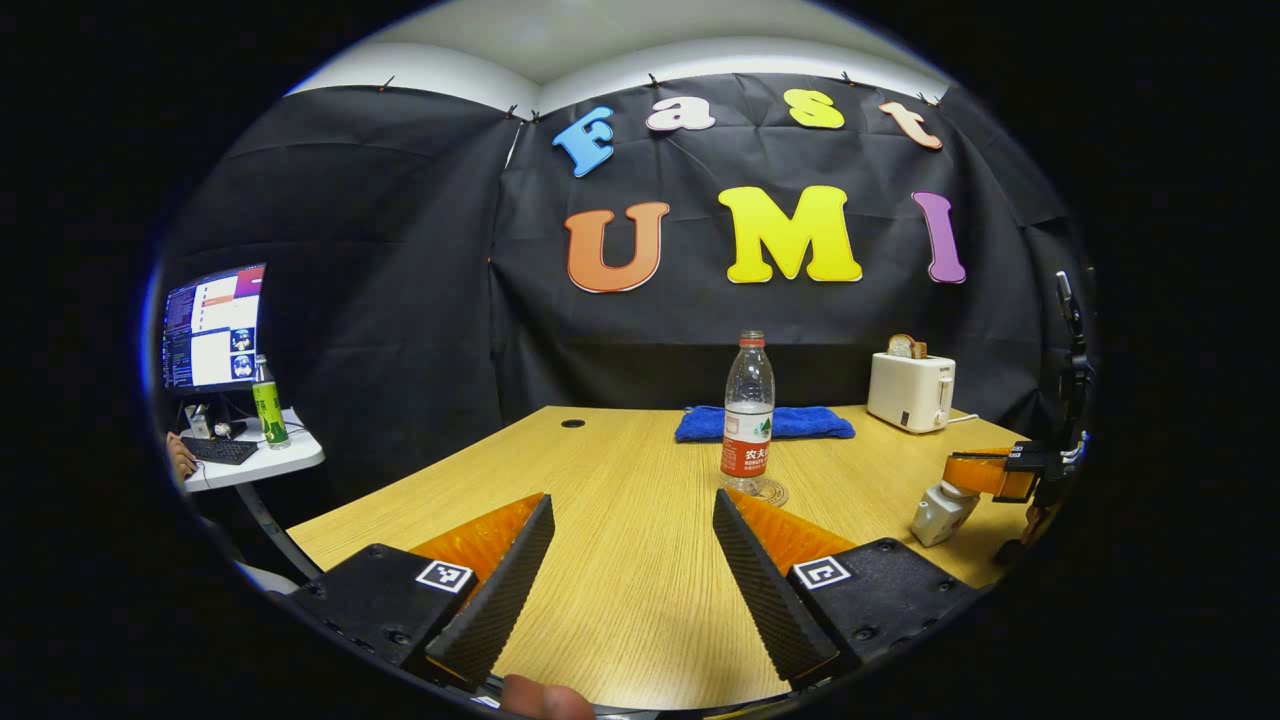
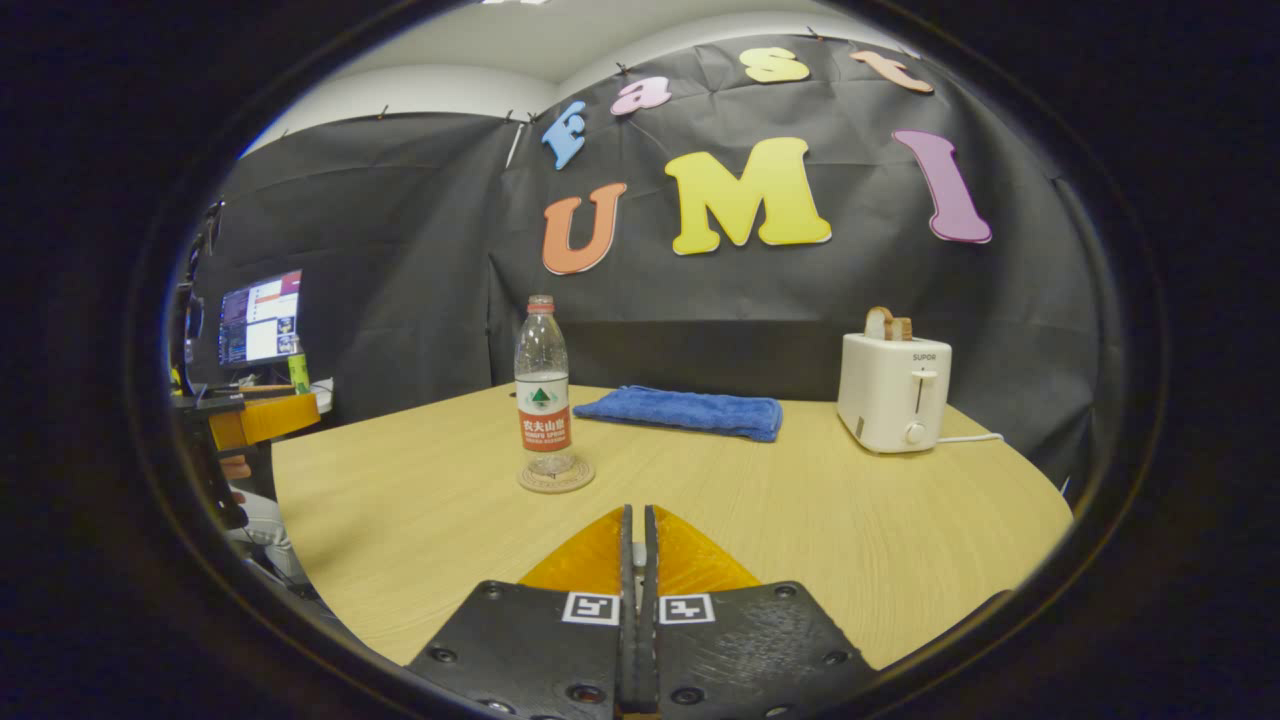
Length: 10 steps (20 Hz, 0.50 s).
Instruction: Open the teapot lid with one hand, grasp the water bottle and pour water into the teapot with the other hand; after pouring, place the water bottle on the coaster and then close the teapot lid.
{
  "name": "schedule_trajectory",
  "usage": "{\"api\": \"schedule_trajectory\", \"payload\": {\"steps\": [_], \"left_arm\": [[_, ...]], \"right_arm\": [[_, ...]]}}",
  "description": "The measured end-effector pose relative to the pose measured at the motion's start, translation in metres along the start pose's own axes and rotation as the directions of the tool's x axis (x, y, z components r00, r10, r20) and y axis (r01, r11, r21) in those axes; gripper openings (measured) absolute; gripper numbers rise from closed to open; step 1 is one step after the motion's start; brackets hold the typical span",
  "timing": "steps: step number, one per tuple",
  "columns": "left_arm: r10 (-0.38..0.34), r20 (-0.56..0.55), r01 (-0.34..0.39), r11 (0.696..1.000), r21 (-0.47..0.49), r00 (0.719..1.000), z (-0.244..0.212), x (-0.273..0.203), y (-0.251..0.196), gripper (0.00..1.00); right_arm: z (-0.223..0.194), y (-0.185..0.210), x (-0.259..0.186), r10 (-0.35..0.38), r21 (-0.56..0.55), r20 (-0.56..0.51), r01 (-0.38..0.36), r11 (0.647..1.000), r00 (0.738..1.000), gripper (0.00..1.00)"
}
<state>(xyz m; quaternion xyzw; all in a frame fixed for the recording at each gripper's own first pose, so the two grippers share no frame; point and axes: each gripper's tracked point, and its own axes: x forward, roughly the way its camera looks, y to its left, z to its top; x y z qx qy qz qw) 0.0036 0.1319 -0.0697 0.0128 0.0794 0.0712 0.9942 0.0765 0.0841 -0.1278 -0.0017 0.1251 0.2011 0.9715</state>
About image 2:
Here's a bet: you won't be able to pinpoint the white toaster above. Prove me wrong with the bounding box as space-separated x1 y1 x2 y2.
837 332 953 455

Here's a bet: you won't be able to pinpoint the blue folded towel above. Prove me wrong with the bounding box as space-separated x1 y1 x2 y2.
573 385 784 443

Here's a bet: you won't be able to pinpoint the person's grey trousers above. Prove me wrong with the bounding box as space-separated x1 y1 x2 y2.
228 488 306 586

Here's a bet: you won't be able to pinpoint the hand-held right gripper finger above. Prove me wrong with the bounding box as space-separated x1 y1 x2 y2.
405 505 638 720
640 505 881 720

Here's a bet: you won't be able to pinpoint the clear plastic water bottle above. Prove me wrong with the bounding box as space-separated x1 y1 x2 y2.
514 294 576 476

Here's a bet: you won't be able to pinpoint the round woven coaster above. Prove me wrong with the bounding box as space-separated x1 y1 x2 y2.
517 455 596 495

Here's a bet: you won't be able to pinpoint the computer monitor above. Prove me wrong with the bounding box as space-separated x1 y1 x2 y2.
218 268 304 369

